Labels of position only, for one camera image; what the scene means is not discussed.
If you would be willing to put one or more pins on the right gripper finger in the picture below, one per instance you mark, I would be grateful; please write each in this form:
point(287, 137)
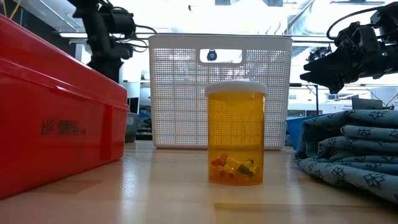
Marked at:
point(326, 79)
point(326, 63)

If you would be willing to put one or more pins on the large blue patterned gown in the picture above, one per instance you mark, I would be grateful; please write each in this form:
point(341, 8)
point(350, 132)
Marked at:
point(357, 146)

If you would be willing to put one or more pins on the orange pill bottle white cap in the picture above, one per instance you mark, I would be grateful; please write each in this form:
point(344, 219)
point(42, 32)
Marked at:
point(236, 130)

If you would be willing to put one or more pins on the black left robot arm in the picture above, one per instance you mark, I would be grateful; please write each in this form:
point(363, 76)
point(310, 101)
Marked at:
point(102, 46)

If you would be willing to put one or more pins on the small blue plastic basket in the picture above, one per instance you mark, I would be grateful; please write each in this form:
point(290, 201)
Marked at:
point(295, 127)

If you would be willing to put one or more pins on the white perforated plastic basket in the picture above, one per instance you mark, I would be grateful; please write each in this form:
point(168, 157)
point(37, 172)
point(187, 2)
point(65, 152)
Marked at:
point(177, 93)

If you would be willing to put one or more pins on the grey plastic bin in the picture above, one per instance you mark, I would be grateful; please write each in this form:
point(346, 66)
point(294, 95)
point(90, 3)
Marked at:
point(132, 127)

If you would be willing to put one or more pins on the dark computer monitor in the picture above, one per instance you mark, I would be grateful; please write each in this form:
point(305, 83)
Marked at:
point(367, 104)

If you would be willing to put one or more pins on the round black hanging device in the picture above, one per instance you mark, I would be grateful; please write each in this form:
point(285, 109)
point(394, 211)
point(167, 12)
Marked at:
point(212, 55)

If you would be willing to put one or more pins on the red first aid kit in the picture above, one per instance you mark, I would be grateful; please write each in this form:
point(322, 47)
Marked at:
point(46, 93)

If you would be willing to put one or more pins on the black ceiling camera rig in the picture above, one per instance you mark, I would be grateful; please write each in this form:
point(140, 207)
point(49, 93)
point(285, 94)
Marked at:
point(317, 53)

